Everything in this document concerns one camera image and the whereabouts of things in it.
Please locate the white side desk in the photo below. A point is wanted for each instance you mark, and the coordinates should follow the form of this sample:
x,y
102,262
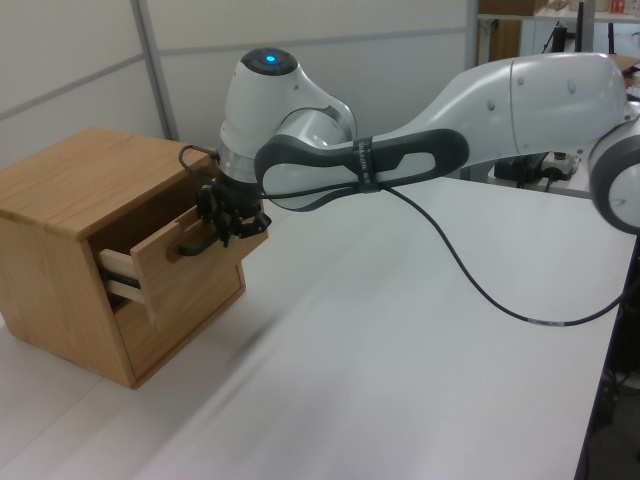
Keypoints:
x,y
500,184

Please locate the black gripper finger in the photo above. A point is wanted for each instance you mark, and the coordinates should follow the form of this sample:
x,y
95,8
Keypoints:
x,y
205,205
252,227

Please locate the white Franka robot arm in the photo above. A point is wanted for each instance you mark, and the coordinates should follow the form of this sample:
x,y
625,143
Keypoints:
x,y
550,100

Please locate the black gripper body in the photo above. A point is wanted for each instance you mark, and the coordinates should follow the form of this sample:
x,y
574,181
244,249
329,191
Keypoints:
x,y
240,197

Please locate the white shelf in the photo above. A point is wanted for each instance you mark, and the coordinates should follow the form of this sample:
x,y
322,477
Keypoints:
x,y
550,16

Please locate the wooden drawer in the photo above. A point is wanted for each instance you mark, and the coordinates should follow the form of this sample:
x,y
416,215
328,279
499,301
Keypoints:
x,y
190,285

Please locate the emergency stop button box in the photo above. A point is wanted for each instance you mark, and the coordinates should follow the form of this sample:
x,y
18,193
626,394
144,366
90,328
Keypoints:
x,y
560,162

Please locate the black monitor pole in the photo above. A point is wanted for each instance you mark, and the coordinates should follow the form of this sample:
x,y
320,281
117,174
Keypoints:
x,y
582,25

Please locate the cardboard box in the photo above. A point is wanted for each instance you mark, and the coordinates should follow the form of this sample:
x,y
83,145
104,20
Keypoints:
x,y
505,40

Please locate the black drawer slide rail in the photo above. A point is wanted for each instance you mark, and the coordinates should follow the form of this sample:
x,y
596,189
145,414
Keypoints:
x,y
122,280

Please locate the slim grey partition post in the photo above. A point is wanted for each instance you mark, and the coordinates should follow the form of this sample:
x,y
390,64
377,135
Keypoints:
x,y
470,35

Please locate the black power box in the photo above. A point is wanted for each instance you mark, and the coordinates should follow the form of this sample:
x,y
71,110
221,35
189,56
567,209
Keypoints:
x,y
515,167

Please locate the wooden cabinet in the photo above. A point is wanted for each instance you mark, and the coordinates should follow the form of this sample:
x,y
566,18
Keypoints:
x,y
60,190

